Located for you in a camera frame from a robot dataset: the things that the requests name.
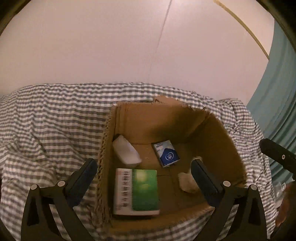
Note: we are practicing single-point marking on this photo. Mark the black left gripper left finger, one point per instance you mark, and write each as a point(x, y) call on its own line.
point(38, 222)

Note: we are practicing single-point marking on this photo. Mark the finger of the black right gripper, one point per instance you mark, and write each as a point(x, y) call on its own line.
point(278, 153)

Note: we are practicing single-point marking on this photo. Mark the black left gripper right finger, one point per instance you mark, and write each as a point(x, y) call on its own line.
point(249, 222)

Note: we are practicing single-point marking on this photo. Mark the white tissue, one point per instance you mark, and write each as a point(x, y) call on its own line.
point(187, 183)

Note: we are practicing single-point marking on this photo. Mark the blue cigarette pack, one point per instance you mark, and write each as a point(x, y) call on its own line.
point(166, 153)

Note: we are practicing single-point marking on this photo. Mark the green white medicine box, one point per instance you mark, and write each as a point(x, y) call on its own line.
point(136, 192)

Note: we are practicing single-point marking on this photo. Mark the white rounded case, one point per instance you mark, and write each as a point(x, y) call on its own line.
point(126, 153)

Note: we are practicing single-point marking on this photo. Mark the green curtain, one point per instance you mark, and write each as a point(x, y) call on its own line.
point(272, 105)

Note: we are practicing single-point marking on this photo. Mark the brown cardboard box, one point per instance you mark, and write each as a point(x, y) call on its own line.
point(146, 160)

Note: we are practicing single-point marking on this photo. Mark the green checkered duvet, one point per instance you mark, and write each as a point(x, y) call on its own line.
point(49, 130)

